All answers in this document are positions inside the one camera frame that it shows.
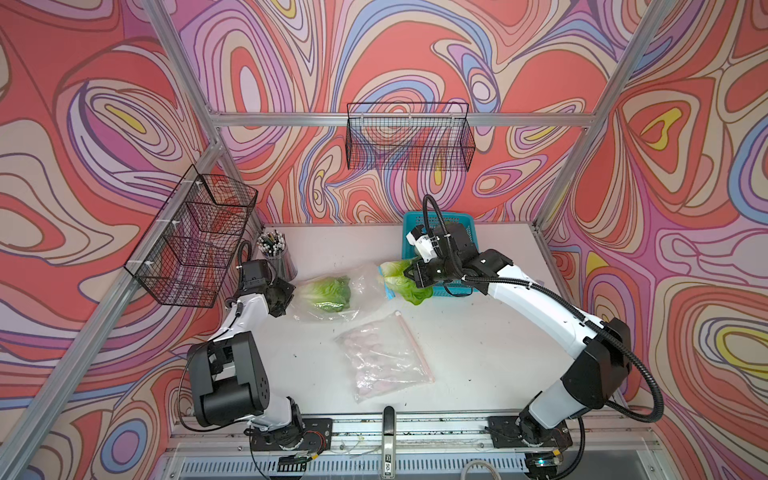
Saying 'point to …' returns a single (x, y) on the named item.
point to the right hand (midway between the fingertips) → (409, 280)
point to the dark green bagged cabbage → (330, 293)
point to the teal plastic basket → (467, 220)
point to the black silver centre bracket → (389, 466)
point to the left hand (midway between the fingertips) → (295, 290)
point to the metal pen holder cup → (272, 246)
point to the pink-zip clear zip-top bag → (383, 356)
